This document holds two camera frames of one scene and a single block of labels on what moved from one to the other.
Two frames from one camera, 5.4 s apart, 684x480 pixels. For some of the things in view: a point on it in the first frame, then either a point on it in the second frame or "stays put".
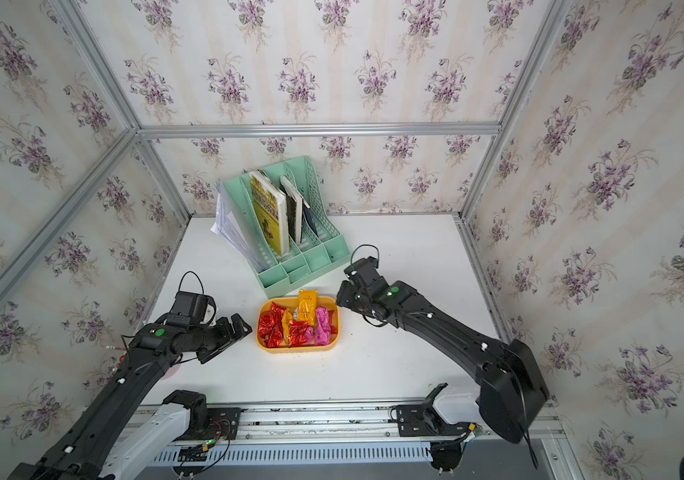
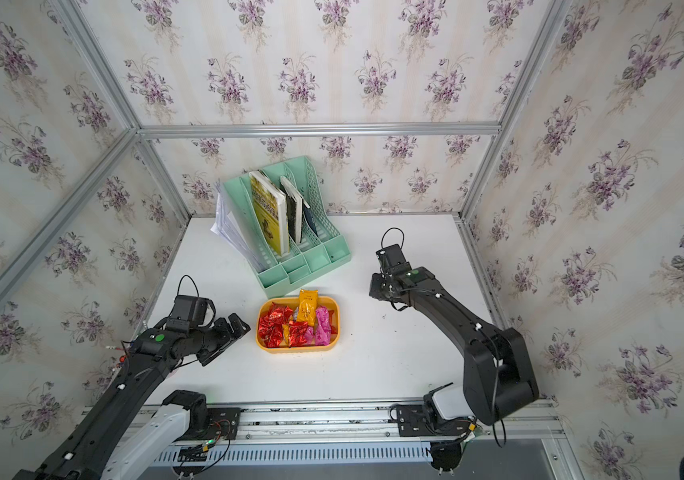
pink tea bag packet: (322, 326) stays put
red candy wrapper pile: (297, 331) stays put
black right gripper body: (346, 298) → (379, 285)
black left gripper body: (207, 340) stays put
